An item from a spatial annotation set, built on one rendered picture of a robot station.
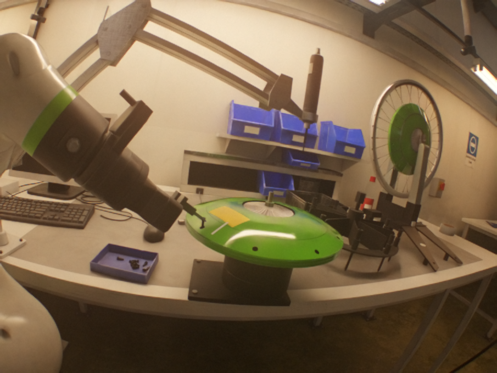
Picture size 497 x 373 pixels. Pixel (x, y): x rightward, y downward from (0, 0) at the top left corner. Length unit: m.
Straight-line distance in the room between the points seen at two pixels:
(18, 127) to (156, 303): 0.37
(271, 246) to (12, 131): 0.36
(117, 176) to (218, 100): 1.10
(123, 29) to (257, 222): 0.45
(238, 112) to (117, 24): 0.94
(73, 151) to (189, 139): 1.11
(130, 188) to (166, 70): 1.14
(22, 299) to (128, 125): 0.23
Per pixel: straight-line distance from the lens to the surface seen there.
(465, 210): 2.96
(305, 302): 0.54
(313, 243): 0.40
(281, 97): 0.59
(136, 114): 0.30
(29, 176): 1.15
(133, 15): 0.56
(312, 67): 0.68
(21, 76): 0.28
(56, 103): 0.28
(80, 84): 0.54
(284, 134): 1.19
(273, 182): 1.40
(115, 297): 0.51
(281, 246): 0.37
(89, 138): 0.28
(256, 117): 1.35
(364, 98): 1.70
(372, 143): 0.96
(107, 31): 0.55
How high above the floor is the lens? 1.22
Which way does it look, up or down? 11 degrees down
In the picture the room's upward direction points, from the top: 9 degrees clockwise
